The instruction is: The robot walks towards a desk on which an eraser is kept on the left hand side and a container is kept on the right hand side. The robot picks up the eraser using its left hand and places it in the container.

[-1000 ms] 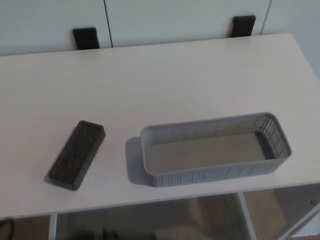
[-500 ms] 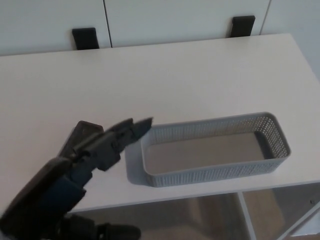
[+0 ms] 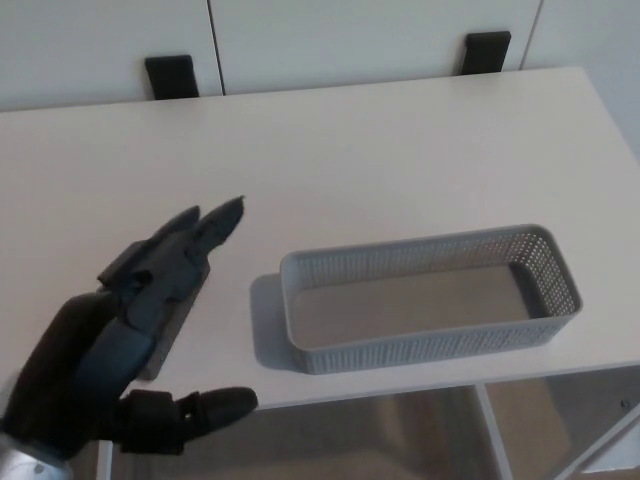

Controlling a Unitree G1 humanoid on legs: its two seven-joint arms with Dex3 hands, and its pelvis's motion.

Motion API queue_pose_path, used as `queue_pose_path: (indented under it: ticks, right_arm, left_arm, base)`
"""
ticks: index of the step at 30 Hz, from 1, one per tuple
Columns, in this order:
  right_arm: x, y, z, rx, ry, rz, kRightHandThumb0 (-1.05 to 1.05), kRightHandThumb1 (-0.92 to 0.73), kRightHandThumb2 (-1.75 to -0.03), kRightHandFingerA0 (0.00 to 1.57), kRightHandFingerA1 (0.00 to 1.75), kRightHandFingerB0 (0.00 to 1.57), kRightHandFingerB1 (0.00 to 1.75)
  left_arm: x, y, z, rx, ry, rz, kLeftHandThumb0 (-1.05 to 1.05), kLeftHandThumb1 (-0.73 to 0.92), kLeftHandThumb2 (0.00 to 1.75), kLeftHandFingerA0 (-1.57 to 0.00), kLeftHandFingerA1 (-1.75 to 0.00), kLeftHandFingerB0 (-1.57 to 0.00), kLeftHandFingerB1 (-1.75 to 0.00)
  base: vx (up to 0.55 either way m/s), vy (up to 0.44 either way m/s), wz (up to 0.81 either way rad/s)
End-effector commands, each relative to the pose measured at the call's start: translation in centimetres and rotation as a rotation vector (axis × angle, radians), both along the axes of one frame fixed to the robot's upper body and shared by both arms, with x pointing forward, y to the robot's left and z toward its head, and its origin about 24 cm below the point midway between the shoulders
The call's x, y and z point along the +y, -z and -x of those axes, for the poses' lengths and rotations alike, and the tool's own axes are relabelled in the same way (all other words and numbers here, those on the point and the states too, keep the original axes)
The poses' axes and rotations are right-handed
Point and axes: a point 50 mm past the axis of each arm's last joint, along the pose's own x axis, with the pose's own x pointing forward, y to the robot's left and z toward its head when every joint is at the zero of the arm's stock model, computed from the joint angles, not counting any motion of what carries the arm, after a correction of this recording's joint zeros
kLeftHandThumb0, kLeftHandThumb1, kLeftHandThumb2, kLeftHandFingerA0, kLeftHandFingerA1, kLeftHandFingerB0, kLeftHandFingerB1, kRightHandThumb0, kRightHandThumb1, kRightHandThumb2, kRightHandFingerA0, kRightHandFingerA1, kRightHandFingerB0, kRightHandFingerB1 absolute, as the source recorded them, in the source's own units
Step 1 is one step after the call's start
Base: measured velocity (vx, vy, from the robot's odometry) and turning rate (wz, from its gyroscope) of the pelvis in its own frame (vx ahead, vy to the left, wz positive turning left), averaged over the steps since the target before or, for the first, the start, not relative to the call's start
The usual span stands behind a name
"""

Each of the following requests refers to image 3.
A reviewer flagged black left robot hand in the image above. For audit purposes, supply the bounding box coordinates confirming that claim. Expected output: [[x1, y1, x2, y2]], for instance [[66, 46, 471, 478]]
[[0, 194, 260, 459]]

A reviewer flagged dark grey felt eraser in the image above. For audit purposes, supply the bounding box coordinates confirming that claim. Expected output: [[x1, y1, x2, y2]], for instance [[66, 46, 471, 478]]
[[133, 264, 212, 384]]

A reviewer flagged grey perforated plastic basket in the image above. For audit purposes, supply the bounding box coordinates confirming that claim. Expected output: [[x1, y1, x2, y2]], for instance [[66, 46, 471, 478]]
[[279, 223, 585, 376]]

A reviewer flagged white cabinet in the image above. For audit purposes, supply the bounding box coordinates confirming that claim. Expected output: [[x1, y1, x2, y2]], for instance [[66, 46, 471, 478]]
[[0, 0, 640, 166]]

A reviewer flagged black cabinet handle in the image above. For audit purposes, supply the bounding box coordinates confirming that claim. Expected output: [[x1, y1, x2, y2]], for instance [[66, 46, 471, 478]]
[[144, 54, 201, 101], [462, 30, 512, 76]]

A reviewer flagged white desk with metal frame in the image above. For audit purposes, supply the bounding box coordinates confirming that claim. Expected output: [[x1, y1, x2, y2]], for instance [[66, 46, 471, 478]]
[[0, 66, 640, 480]]

